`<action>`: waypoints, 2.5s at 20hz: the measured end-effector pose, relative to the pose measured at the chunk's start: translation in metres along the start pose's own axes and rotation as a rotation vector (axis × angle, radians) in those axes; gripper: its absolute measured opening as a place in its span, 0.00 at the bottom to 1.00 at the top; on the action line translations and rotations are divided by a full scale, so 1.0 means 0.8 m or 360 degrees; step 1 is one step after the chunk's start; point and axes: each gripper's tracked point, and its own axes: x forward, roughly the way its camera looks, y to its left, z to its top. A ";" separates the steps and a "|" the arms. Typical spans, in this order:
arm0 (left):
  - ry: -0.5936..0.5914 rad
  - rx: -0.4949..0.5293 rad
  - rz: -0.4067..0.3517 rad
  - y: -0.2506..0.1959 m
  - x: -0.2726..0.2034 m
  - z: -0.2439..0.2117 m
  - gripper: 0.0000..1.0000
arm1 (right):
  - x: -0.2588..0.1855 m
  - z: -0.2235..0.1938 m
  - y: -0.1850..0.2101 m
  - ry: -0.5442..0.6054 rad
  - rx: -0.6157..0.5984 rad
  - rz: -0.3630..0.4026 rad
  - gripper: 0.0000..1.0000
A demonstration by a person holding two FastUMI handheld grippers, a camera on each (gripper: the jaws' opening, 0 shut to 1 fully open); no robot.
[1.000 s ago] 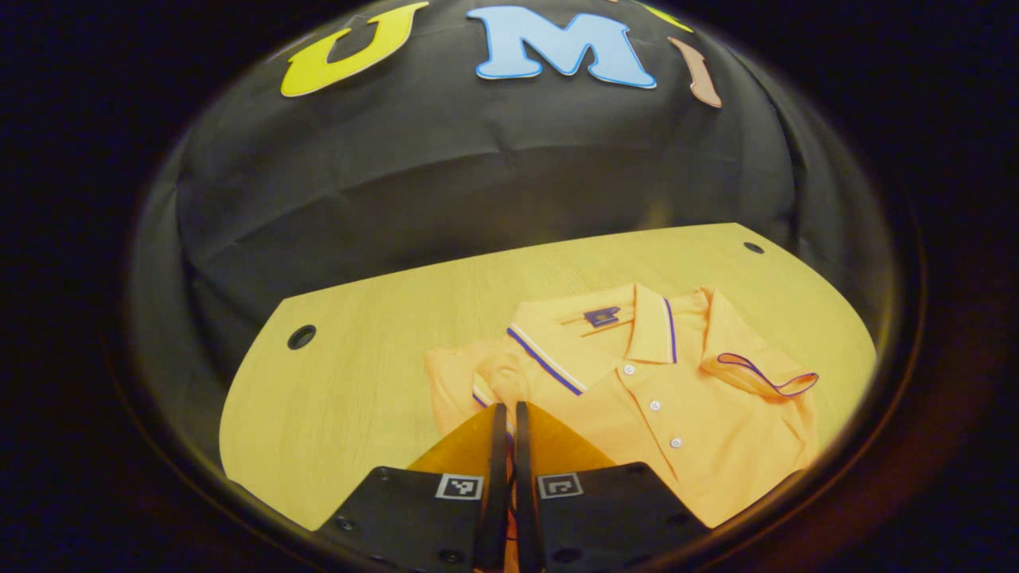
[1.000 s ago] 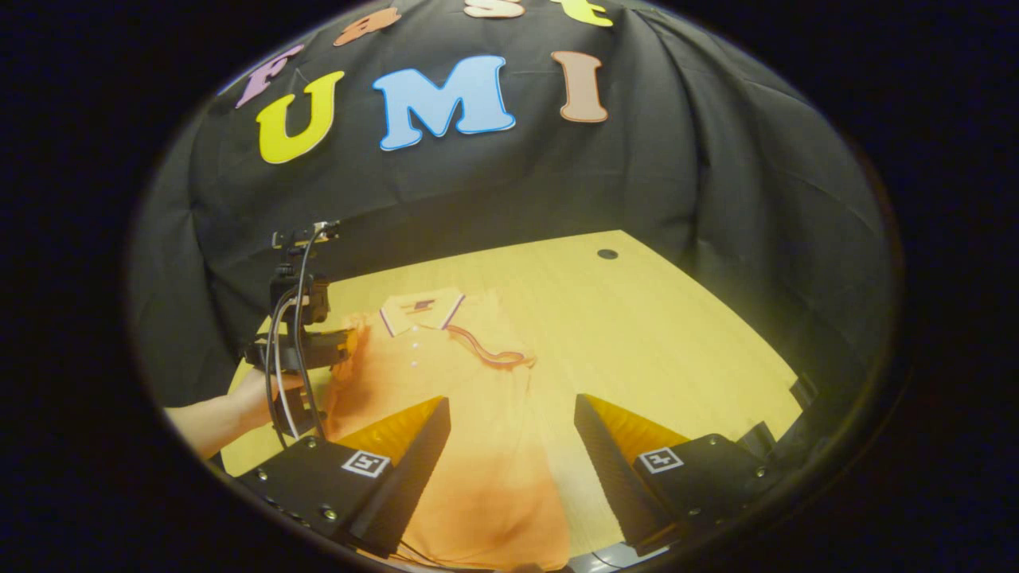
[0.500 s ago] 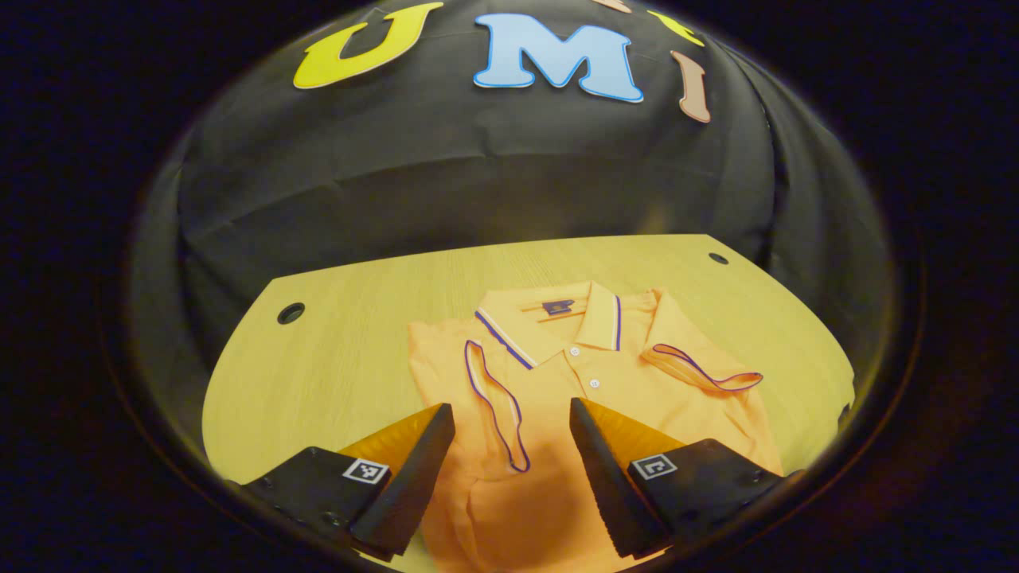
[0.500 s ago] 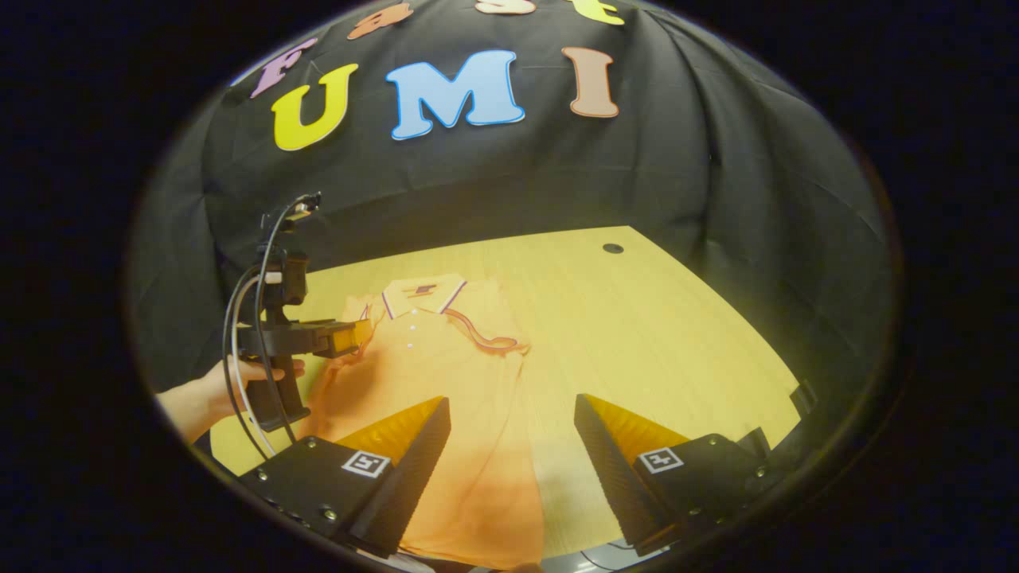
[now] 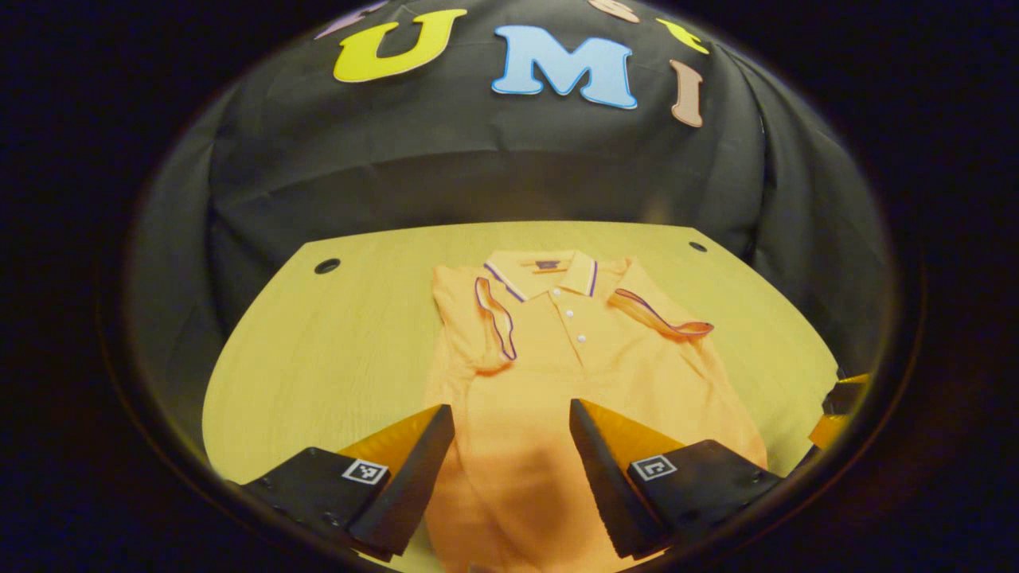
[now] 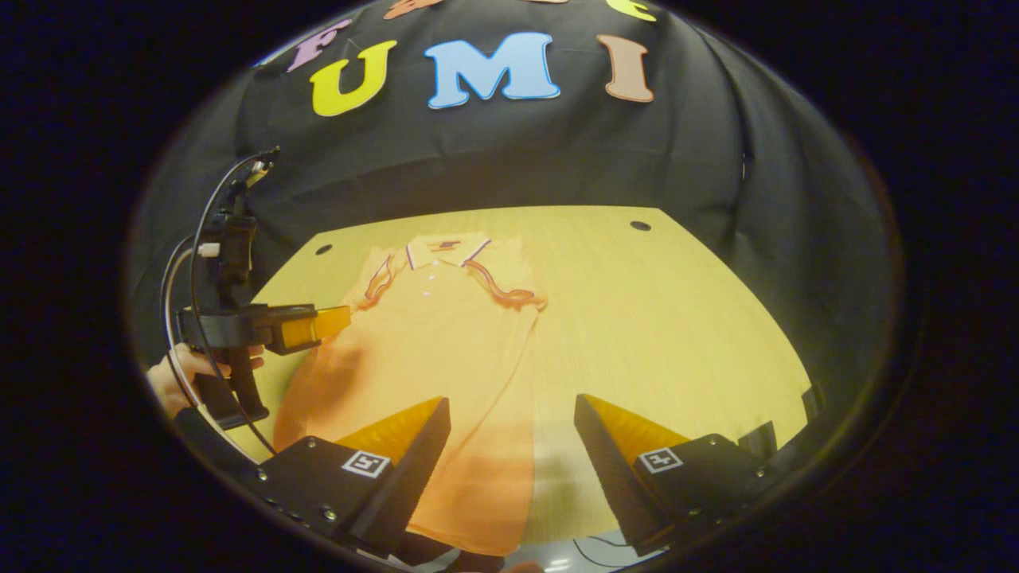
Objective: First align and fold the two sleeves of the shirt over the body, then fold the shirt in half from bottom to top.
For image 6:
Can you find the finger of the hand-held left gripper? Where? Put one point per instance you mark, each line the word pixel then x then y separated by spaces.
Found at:
pixel 314 325

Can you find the black backdrop cloth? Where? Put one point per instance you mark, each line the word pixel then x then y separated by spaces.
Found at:
pixel 478 151

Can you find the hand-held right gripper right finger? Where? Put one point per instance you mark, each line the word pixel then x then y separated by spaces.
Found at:
pixel 609 469

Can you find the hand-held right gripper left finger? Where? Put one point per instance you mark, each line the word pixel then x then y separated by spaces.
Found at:
pixel 414 469

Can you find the orange T-shirt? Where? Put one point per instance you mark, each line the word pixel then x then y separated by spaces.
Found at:
pixel 446 342

